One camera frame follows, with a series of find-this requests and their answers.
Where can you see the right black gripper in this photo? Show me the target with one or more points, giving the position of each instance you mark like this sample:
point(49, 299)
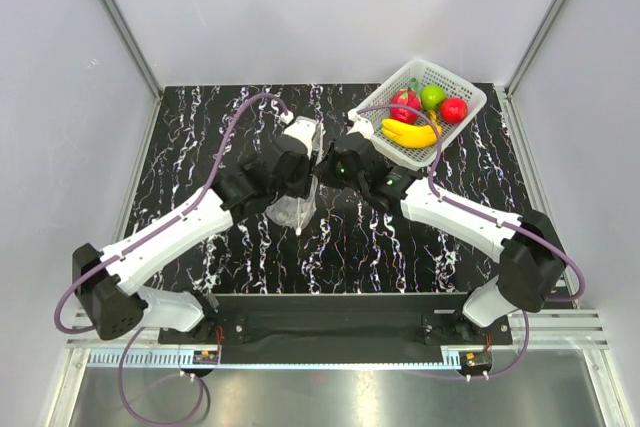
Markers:
point(325, 170)

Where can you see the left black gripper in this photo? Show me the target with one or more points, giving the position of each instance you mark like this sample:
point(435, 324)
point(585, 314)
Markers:
point(303, 190)

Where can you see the clear dotted zip top bag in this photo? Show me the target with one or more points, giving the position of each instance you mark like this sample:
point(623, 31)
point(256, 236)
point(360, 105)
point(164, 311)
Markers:
point(298, 205)

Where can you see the red dragon fruit toy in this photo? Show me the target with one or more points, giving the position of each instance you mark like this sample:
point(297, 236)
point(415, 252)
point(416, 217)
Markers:
point(406, 105)

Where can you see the green apple toy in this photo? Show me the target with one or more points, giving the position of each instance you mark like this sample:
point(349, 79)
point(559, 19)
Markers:
point(432, 96)

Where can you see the red apple toy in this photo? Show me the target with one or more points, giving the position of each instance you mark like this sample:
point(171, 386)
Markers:
point(453, 110)

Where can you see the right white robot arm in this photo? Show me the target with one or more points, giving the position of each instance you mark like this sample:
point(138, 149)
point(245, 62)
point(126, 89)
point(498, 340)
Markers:
point(525, 248)

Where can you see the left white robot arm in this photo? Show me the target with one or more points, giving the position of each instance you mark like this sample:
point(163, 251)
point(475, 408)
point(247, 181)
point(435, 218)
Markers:
point(111, 282)

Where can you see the yellow banana bunch toy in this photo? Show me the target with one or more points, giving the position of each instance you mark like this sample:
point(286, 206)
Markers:
point(412, 136)

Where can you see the black marble pattern mat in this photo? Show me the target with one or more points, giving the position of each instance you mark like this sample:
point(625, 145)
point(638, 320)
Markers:
point(347, 247)

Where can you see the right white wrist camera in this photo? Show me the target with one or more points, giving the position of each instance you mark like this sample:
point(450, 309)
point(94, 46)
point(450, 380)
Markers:
point(359, 125)

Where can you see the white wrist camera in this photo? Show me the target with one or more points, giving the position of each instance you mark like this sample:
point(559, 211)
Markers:
point(306, 130)
point(359, 125)

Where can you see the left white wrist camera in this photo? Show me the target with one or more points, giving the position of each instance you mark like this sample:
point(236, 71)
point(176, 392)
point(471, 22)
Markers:
point(306, 130)

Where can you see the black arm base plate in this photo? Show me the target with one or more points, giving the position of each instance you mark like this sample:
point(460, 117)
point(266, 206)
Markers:
point(302, 329)

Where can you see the left aluminium frame post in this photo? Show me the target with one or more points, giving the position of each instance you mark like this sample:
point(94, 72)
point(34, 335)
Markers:
point(126, 36)

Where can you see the aluminium frame post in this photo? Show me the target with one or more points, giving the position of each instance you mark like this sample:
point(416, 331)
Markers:
point(549, 19)
point(126, 36)

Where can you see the slotted white cable duct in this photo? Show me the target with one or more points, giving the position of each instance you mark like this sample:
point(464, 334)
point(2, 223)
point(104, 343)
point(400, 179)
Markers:
point(158, 358)

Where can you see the right aluminium frame post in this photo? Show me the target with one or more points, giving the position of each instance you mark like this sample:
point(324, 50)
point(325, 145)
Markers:
point(549, 19)

